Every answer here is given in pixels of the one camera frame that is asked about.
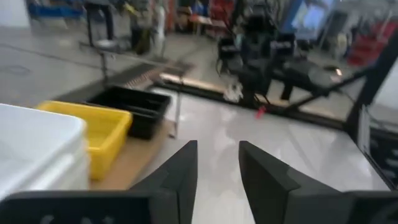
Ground black table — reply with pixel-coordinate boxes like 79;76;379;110
83;0;125;54

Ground red storage bins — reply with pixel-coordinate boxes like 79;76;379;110
207;0;234;22

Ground black slotted plastic basket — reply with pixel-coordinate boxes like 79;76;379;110
88;85;172;121
126;105;171;141

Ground lit computer monitor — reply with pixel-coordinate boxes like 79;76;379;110
281;0;338;41

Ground small red tag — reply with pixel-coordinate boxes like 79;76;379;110
254;105;267;119

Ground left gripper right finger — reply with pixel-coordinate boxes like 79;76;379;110
238;139;341;224

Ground blue bin shelving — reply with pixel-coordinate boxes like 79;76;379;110
26;0;85;18

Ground black hazard-striped floor mat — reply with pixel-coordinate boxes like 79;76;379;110
57;60;195;103

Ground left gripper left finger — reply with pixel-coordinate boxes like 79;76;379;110
129;139;199;224

